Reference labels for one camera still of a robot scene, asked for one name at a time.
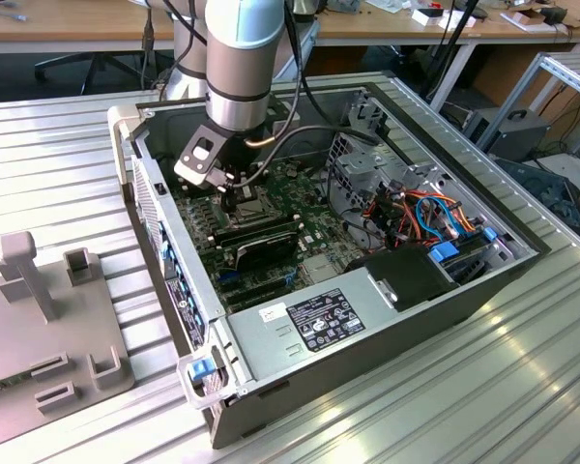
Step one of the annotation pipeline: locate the silver-topped CPU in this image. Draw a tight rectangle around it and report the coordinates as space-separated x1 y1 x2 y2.
235 195 268 221

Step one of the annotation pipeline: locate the CPU socket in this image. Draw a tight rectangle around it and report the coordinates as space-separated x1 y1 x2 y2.
221 187 275 229

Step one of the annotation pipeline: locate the black and green expansion card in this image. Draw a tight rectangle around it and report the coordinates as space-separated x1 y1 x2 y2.
234 233 300 273

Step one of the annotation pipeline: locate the green motherboard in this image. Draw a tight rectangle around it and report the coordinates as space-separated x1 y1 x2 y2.
157 154 368 315

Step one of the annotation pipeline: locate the silver metal drive cage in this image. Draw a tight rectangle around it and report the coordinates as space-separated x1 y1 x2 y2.
326 126 420 224

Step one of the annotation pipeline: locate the black expansion slot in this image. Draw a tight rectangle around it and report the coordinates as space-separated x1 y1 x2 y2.
217 276 289 297
227 287 292 309

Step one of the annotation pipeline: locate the silver chipset heatsink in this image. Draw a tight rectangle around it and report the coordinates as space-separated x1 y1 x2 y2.
301 254 340 285

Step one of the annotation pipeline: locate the silver power supply unit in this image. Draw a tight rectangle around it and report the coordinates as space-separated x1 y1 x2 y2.
224 267 403 389

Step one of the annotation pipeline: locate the black office chair base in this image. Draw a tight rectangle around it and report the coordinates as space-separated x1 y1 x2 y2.
32 50 152 97

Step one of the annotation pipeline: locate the black plastic fan shroud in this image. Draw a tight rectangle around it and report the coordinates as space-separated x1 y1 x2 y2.
343 241 461 313

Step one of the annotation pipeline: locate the blue plastic case latch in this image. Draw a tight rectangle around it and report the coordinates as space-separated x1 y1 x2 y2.
187 358 215 384

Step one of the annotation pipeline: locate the wooden desk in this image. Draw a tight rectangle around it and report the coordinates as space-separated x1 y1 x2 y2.
313 0 580 48
0 0 175 55

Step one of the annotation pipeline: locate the blue disk carrier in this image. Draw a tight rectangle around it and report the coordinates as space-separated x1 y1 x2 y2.
427 243 461 266

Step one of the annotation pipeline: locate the open grey PC case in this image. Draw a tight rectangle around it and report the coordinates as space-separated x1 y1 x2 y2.
106 82 553 450

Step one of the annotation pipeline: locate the black stand pole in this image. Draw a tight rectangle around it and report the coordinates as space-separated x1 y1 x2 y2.
425 0 479 98

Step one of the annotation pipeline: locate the grey plastic parts rack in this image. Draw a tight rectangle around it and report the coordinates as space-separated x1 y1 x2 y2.
0 231 137 453

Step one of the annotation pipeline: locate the open cardboard box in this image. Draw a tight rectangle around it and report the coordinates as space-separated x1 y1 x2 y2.
500 5 569 34

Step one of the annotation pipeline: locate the small black device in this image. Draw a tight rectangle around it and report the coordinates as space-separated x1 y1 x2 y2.
542 6 569 26

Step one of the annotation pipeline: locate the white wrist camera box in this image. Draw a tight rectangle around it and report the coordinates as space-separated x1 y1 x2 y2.
172 144 219 190

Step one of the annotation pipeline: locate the black camera bracket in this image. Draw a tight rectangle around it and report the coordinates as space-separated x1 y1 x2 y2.
176 124 224 171

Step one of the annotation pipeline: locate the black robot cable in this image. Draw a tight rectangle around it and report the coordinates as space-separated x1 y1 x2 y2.
244 0 305 147
270 124 386 146

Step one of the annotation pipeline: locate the black wire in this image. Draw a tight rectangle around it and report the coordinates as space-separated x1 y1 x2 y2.
324 161 371 243

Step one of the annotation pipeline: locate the blue wire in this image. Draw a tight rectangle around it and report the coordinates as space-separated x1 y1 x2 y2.
414 194 461 242

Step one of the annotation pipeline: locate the black box with handle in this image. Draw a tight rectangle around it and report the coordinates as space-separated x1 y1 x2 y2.
463 108 553 163

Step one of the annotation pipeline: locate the aluminium profile frame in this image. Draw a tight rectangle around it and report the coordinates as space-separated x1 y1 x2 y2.
476 51 580 152

